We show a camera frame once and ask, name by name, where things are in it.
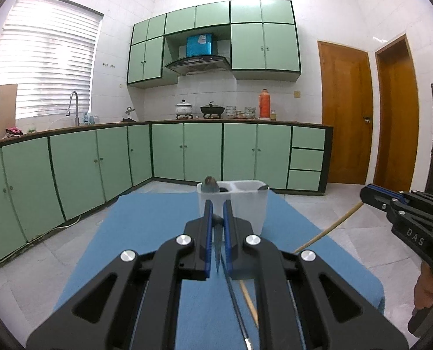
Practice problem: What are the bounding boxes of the green wall cabinets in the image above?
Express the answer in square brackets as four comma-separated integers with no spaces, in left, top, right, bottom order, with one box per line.
[126,0,302,88]

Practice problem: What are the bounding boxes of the green base cabinets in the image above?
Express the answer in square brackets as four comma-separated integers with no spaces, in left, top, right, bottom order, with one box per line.
[0,118,334,267]

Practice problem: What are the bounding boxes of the black range hood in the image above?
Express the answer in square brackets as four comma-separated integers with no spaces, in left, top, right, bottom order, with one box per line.
[164,55,230,76]

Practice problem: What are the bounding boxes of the white floor cable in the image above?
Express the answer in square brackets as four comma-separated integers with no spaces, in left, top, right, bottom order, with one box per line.
[54,213,82,230]

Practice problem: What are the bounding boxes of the blue hood chimney cover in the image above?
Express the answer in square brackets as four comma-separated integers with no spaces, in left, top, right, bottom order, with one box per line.
[185,34,214,57]

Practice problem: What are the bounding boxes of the orange thermos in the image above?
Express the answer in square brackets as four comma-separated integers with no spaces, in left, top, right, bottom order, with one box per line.
[258,88,271,120]

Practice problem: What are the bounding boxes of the black wok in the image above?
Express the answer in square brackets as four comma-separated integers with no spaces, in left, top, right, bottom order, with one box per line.
[200,101,226,118]

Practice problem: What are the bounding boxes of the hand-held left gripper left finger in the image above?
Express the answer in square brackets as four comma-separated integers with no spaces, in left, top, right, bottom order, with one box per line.
[26,200,215,350]

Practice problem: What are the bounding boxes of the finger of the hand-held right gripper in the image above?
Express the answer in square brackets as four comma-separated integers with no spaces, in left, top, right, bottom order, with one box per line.
[362,184,433,208]
[360,190,433,235]

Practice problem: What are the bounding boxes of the thin black chopstick silver cap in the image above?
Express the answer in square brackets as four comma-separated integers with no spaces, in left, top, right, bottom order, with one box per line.
[225,275,253,350]

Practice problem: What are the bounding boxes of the white window blind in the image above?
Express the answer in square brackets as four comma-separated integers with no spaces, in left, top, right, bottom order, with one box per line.
[0,0,104,119]

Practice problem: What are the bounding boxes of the brown wooden door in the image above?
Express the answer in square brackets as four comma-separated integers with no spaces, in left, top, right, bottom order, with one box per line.
[374,34,421,192]
[317,40,374,185]

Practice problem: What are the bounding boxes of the metal kitchen faucet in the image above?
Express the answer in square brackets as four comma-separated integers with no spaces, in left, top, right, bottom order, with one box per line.
[66,91,80,126]

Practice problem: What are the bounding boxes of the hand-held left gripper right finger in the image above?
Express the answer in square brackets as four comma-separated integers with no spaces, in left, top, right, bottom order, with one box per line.
[223,200,409,350]

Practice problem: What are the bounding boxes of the white double utensil container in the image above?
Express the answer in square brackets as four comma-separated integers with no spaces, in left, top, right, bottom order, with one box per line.
[196,180,270,236]

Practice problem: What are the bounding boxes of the person's right hand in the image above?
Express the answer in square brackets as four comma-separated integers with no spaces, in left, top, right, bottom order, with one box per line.
[416,262,433,302]

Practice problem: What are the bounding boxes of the white lidded pot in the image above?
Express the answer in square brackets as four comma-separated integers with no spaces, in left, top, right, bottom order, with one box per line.
[175,99,194,118]

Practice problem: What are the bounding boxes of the cardboard box white labels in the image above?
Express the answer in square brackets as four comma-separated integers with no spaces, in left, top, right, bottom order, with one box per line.
[0,84,18,143]

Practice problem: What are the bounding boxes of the blue tablecloth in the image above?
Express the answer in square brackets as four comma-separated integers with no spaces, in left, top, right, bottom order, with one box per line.
[52,190,385,350]

